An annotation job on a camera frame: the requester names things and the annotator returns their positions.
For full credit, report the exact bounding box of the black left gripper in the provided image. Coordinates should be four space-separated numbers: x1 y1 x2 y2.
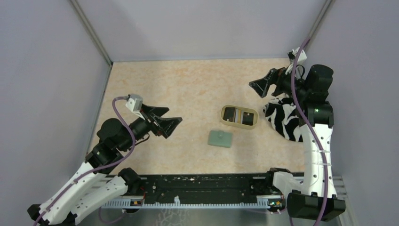
119 103 183 151

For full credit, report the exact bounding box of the white card stack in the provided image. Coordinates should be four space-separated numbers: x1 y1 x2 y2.
234 108 243 124

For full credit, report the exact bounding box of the green card holder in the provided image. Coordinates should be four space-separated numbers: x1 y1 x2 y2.
207 130 233 148

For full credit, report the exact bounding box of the zebra striped cloth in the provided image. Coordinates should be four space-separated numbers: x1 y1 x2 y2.
263 96 303 142

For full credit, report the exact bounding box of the black VIP card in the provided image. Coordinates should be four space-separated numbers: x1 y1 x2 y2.
223 107 236 122

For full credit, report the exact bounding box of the cream oval card tray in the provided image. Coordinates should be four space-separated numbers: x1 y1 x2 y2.
220 105 259 129

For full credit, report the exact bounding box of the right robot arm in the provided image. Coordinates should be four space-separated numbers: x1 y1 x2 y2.
249 64 346 225

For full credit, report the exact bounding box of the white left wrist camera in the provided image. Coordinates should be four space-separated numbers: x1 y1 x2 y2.
125 94 144 120

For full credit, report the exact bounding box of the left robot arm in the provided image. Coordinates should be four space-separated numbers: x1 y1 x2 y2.
27 104 183 226

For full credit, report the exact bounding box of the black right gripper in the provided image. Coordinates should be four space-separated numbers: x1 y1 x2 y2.
249 62 309 100

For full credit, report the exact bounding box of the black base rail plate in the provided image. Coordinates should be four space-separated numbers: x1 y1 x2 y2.
126 173 285 207

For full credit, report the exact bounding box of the aluminium frame rail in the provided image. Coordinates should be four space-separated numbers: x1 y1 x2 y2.
332 176 347 199

